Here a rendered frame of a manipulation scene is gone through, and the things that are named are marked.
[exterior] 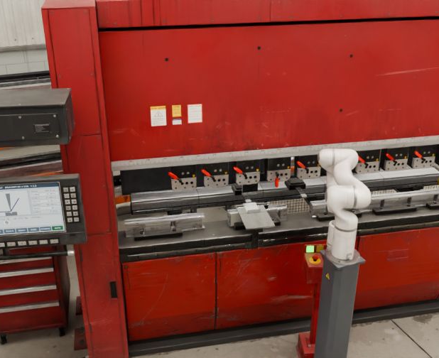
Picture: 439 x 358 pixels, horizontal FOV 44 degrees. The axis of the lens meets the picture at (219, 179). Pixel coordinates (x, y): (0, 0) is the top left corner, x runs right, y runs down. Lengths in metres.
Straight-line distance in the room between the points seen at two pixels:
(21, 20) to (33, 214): 4.62
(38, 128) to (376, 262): 2.44
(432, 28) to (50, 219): 2.40
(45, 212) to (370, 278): 2.30
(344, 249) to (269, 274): 0.81
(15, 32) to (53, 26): 4.32
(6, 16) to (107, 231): 4.32
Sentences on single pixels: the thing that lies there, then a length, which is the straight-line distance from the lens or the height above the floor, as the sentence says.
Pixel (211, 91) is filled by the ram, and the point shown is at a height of 1.78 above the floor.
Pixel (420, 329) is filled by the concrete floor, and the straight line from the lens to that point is 4.31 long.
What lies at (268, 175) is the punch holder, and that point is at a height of 1.22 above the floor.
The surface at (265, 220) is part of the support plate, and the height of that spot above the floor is 1.00.
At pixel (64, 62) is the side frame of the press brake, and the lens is 2.82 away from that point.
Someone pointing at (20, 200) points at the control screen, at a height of 1.50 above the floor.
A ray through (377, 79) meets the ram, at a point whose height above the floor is 1.80.
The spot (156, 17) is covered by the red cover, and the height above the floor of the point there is 2.21.
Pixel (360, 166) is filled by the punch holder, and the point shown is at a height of 1.23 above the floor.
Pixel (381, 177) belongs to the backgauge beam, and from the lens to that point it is 4.08.
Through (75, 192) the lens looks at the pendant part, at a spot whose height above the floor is 1.53.
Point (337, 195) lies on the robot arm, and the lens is 2.84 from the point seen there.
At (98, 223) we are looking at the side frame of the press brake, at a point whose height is 1.12.
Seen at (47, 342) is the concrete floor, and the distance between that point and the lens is 4.14.
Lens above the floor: 2.67
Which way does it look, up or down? 26 degrees down
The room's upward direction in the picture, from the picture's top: straight up
